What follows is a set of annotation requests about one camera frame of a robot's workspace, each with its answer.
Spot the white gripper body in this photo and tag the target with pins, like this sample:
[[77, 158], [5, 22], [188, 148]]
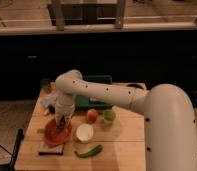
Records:
[[64, 107]]

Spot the dark grape bunch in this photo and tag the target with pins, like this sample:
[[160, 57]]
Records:
[[61, 126]]

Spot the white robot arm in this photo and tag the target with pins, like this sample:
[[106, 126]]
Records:
[[169, 118]]

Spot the white bowl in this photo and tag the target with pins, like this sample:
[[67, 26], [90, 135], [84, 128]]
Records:
[[84, 133]]

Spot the red bowl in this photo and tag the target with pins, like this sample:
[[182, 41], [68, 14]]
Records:
[[54, 138]]

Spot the dark brown bowl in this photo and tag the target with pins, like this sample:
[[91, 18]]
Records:
[[135, 85]]

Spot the green tray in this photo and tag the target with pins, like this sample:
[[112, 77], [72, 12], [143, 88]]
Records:
[[85, 103]]

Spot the glass jar with dark lid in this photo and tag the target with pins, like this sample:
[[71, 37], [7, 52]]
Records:
[[45, 84]]

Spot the red apple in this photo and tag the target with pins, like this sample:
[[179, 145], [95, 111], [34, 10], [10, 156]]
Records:
[[92, 115]]

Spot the green cup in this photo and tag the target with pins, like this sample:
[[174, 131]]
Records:
[[109, 117]]

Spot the black pole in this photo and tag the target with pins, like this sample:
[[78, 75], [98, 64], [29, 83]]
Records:
[[19, 138]]

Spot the green cucumber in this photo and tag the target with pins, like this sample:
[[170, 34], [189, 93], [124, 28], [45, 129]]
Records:
[[96, 150]]

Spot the wooden stool frame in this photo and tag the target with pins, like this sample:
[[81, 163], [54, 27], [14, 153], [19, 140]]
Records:
[[87, 14]]

